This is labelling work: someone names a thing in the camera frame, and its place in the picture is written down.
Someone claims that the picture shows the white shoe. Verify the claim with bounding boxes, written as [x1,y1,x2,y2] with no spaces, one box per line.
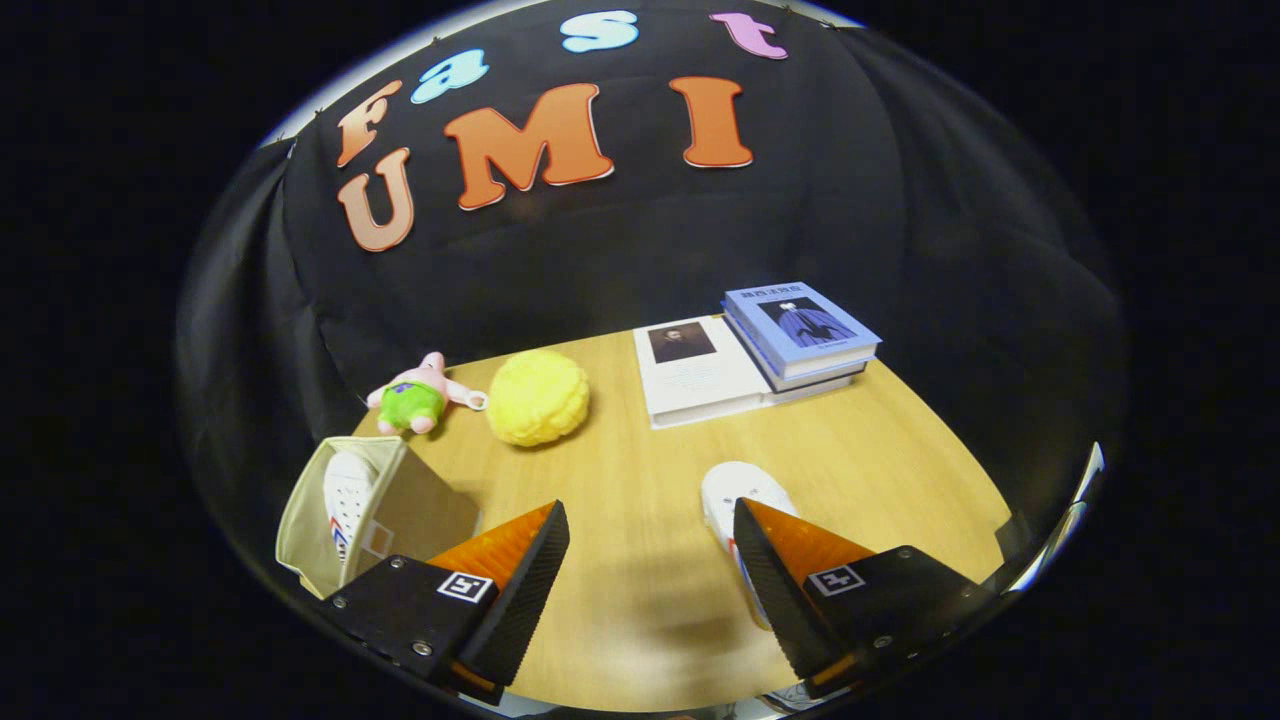
[700,461,801,631]
[322,450,379,566]

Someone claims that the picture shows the pink plush toy green shorts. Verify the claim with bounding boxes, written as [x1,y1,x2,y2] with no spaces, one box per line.
[366,351,489,437]

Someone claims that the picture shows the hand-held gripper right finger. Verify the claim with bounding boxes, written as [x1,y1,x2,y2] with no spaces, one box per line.
[732,498,996,701]

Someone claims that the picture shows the blue book with figure cover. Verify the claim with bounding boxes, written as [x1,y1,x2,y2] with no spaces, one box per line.
[721,281,883,381]

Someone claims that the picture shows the white book with portrait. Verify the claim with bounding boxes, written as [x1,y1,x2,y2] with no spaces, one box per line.
[632,315,773,430]

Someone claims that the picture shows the beige fabric storage box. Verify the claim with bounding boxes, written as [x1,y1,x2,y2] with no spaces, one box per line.
[275,436,483,601]

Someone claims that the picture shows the yellow plush bun toy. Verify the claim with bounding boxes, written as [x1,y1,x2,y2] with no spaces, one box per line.
[487,350,591,448]

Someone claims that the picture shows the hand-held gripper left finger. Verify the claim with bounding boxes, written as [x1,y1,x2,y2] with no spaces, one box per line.
[320,500,571,706]

